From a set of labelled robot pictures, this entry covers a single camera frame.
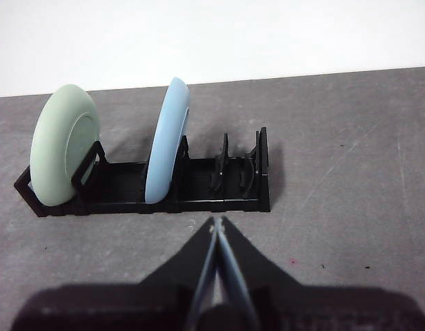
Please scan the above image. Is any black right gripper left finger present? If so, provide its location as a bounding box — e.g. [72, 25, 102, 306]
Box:
[12, 216, 219, 331]

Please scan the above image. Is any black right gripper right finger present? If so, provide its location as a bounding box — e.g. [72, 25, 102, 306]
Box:
[217, 215, 425, 331]

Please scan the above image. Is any pale green plate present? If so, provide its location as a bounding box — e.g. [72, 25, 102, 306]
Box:
[29, 83, 103, 208]

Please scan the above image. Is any light blue plate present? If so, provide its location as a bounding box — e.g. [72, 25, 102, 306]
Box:
[144, 76, 191, 205]

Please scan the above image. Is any black plastic plate rack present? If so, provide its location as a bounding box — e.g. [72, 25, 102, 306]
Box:
[12, 126, 272, 219]

